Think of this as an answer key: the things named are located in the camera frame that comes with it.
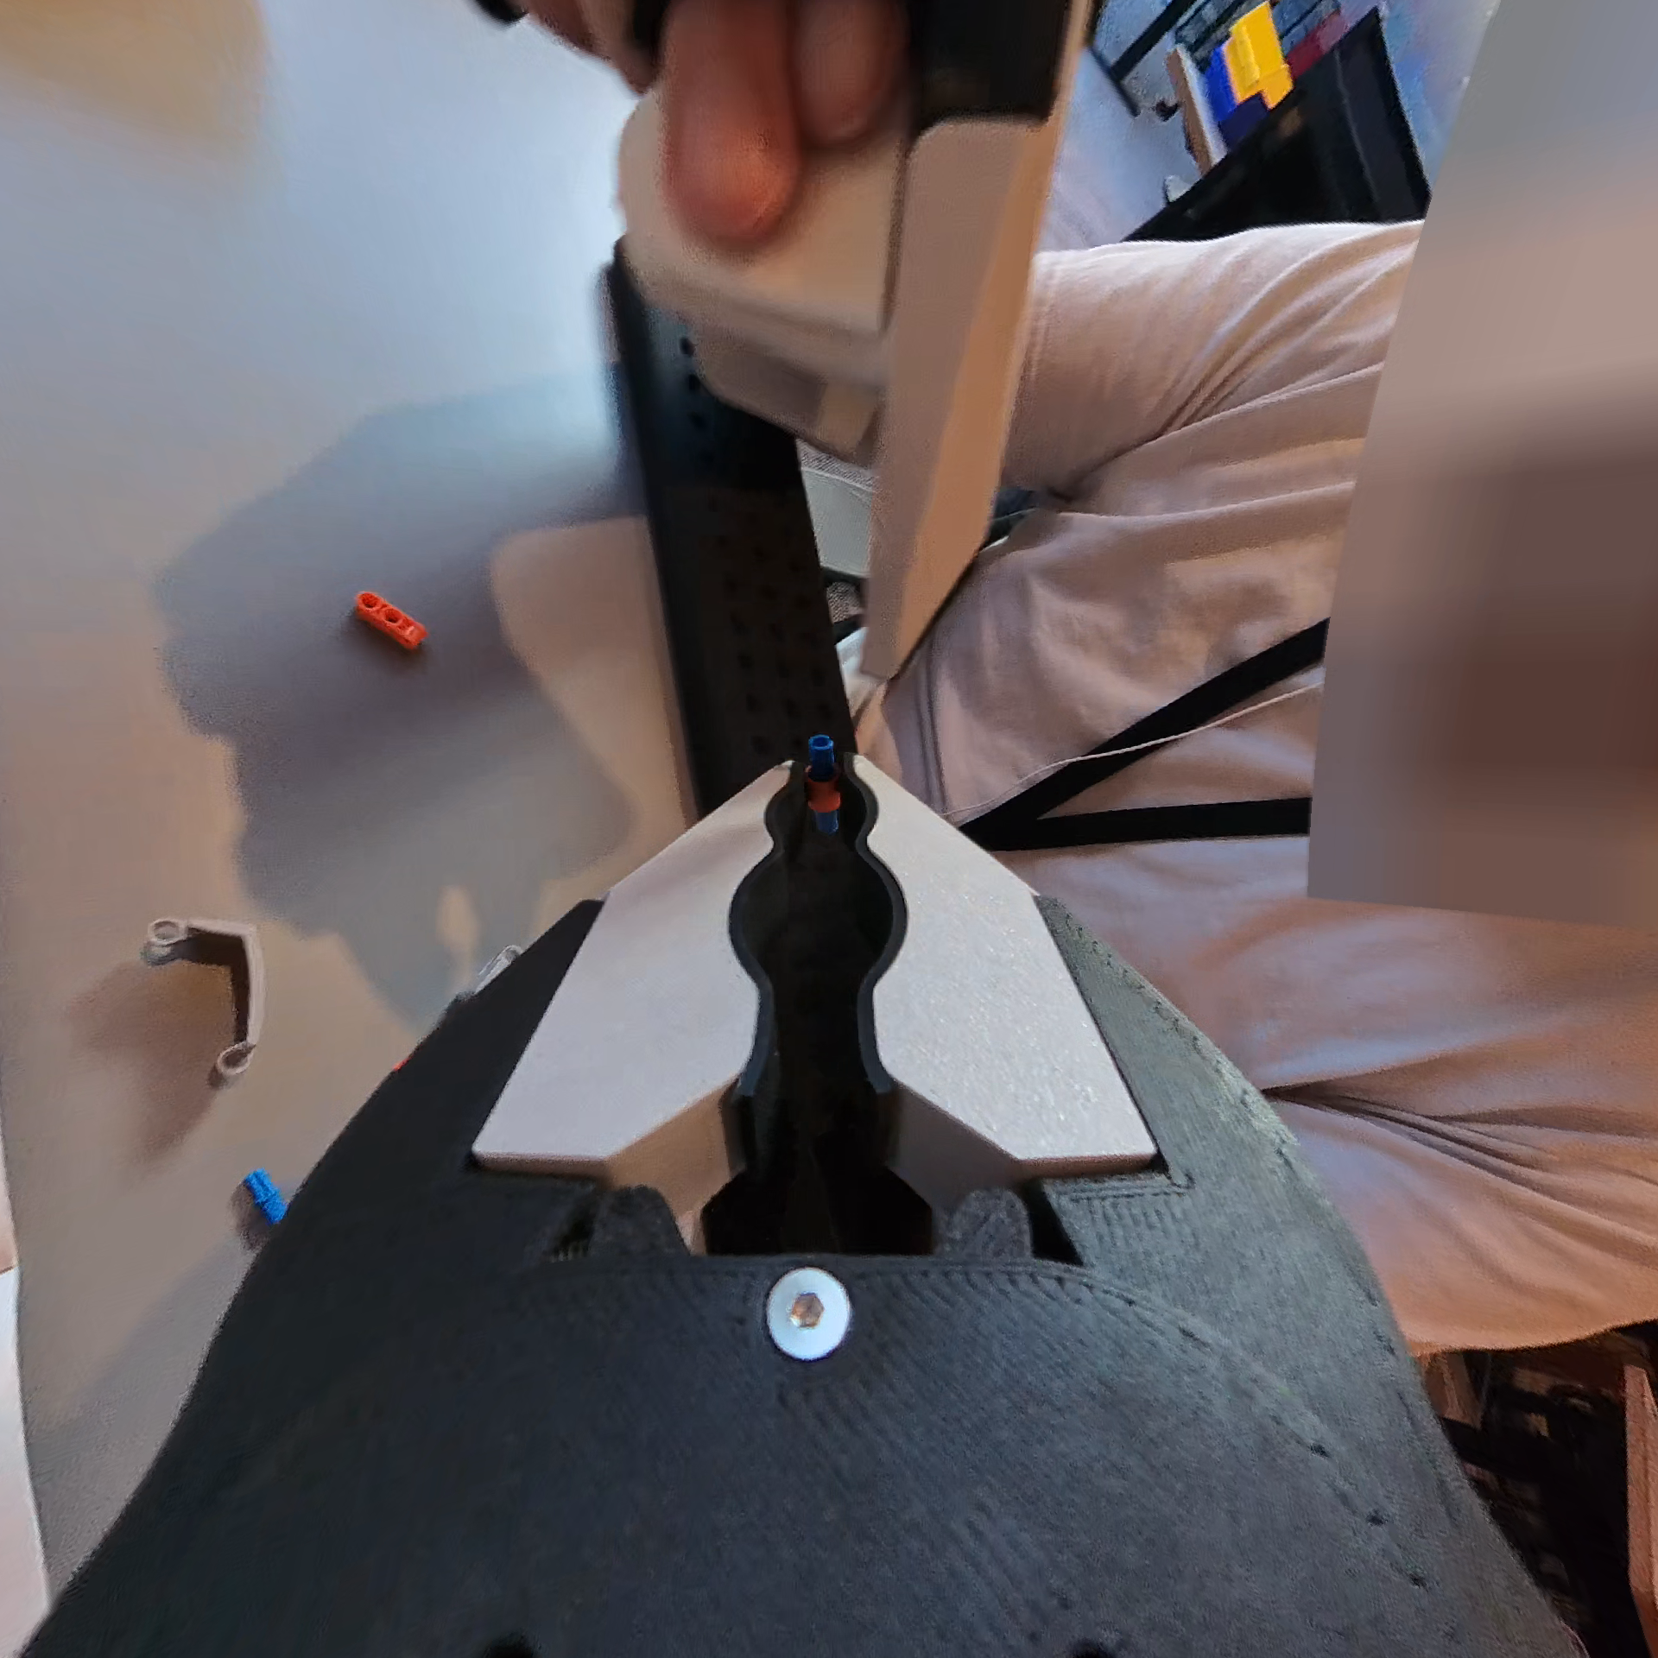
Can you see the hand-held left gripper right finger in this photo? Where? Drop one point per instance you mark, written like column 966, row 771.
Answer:
column 997, row 1024

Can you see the person's beige pants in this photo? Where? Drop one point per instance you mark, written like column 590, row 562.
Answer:
column 1166, row 428

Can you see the black storage shelf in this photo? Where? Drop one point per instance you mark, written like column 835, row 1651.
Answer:
column 1335, row 144

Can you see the yellow storage bin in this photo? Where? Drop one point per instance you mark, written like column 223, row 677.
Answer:
column 1256, row 52

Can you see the blue brick pin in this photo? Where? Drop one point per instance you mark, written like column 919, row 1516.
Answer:
column 819, row 748
column 264, row 1199

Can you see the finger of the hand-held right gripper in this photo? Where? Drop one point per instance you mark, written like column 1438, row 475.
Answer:
column 958, row 364

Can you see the person's right hand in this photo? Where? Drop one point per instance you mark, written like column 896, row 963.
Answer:
column 739, row 144

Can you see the orange three-hole beam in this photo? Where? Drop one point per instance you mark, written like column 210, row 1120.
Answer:
column 390, row 621

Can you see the black perforated panel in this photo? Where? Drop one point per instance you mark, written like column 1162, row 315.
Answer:
column 739, row 583

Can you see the grey curved brick panel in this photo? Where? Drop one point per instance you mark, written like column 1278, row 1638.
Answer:
column 239, row 985
column 498, row 965

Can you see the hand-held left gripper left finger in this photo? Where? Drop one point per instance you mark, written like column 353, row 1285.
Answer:
column 621, row 1024

